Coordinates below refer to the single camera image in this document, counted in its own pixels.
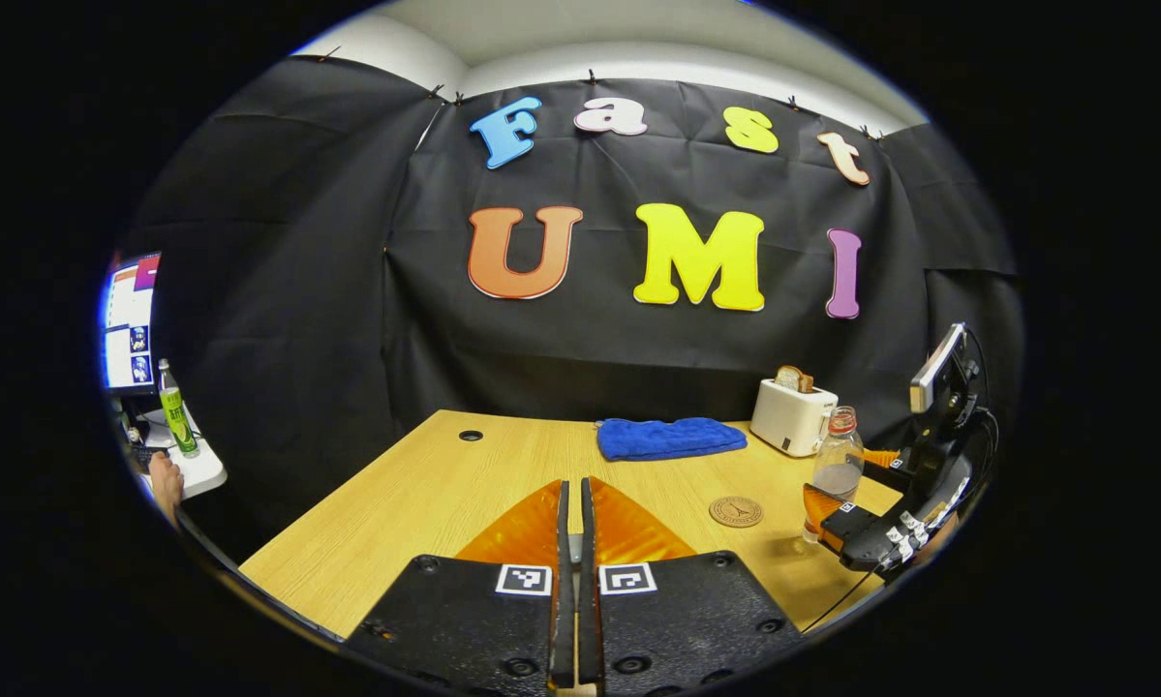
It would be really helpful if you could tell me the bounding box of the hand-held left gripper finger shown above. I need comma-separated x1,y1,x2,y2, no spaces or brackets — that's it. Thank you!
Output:
580,476,804,697
346,479,576,697

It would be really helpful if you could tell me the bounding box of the clear plastic water bottle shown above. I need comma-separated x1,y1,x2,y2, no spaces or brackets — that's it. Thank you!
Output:
803,407,865,543

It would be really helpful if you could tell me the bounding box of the round brown coaster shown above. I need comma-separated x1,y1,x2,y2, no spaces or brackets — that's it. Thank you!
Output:
709,496,765,529

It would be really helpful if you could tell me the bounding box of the green bottle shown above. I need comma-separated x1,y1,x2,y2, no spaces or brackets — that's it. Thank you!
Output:
157,359,199,458

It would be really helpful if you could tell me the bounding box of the white toaster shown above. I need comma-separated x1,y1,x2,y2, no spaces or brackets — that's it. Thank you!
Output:
749,378,839,458

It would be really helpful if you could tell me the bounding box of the blue towel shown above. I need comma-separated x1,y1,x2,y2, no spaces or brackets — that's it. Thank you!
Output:
596,417,748,463

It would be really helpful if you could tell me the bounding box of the black backdrop cloth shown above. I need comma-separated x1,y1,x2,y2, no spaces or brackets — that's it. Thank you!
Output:
120,56,1026,562

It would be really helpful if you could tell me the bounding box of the white side table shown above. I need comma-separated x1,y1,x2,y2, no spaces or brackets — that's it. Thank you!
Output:
139,407,228,500

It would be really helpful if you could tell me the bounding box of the computer monitor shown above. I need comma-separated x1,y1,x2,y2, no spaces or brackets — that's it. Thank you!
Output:
104,252,162,393

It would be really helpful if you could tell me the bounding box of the black cable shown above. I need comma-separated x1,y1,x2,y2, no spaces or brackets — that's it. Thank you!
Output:
801,569,883,636

